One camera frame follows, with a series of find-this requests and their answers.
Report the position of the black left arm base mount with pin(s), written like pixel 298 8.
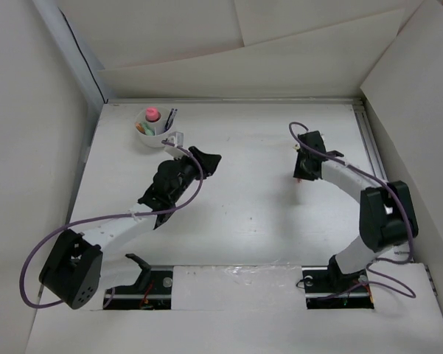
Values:
pixel 137 285

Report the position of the pink capped glue bottle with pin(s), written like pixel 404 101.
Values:
pixel 152 114

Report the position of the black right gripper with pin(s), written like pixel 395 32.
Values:
pixel 299 172

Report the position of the blue ballpoint pen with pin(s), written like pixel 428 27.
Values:
pixel 170 119

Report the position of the green highlighter marker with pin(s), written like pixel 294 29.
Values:
pixel 148 130

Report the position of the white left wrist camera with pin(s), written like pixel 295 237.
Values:
pixel 173 143

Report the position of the white round divided container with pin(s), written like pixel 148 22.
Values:
pixel 158 127

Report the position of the aluminium rail right edge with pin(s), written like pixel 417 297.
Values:
pixel 369 141

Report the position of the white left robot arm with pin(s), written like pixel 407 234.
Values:
pixel 79 263

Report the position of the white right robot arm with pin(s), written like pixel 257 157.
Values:
pixel 386 216

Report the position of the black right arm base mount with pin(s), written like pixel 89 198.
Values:
pixel 325 287

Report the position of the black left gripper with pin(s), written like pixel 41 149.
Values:
pixel 208 161

